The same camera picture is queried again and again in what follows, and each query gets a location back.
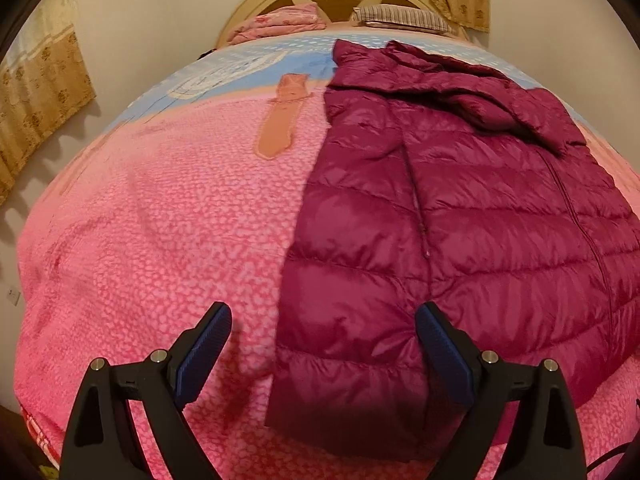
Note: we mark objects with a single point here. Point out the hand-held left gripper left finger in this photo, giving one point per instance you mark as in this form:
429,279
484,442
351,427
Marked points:
202,350

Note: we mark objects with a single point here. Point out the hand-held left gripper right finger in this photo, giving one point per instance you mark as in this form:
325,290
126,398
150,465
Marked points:
447,355

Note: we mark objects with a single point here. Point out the white wall socket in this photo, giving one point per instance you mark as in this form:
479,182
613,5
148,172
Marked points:
14,298

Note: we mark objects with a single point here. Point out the striped pillow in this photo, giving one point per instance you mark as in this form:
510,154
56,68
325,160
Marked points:
400,16

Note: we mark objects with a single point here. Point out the magenta puffer jacket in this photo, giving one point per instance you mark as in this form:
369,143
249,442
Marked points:
475,210

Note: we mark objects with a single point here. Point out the bed with pink-blue bedspread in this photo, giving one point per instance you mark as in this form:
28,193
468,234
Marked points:
150,235

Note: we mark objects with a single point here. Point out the dark cloth beside bed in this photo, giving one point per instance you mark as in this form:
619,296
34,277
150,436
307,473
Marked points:
206,54

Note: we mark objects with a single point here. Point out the folded pink floral quilt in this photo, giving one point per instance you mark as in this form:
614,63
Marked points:
280,22

